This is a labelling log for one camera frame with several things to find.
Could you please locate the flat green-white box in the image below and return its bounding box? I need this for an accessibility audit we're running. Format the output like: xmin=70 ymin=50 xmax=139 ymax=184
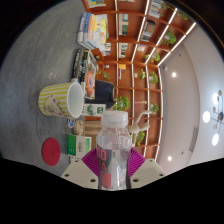
xmin=67 ymin=133 xmax=93 ymax=158

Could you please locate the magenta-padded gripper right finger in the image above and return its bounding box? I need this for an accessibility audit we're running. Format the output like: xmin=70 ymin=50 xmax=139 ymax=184
xmin=126 ymin=147 xmax=167 ymax=190

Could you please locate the dark book stack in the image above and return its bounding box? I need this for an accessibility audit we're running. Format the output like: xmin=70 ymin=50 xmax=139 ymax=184
xmin=70 ymin=48 xmax=98 ymax=100

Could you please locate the colourful book stack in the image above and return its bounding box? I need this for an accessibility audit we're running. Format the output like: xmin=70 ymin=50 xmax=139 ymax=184
xmin=77 ymin=12 xmax=110 ymax=51

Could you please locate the wooden artist mannequin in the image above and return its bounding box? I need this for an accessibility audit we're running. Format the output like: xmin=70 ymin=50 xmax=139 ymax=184
xmin=73 ymin=110 xmax=158 ymax=148

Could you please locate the chair with dark jacket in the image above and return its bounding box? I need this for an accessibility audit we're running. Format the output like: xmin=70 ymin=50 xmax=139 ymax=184
xmin=94 ymin=79 xmax=117 ymax=109

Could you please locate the clear red-labelled water bottle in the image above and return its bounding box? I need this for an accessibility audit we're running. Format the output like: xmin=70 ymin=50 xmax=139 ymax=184
xmin=95 ymin=110 xmax=133 ymax=192

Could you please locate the multi-globe ceiling lamp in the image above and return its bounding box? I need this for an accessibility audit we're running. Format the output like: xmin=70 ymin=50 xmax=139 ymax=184
xmin=202 ymin=89 xmax=224 ymax=148

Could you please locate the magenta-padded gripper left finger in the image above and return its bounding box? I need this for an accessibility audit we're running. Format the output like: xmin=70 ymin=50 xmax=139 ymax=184
xmin=60 ymin=147 xmax=101 ymax=190

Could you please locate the yellow striped cartoon mug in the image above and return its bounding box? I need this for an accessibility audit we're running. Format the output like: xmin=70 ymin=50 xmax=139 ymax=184
xmin=37 ymin=81 xmax=86 ymax=119

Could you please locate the flat round red coaster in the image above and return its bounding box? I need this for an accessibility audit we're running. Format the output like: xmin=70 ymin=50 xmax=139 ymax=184
xmin=41 ymin=137 xmax=62 ymax=167

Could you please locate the wooden shelf unit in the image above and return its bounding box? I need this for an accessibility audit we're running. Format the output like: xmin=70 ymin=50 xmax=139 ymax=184
xmin=81 ymin=0 xmax=198 ymax=161

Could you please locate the ceiling air vent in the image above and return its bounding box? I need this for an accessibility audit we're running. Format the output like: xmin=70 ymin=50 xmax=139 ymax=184
xmin=189 ymin=126 xmax=200 ymax=153

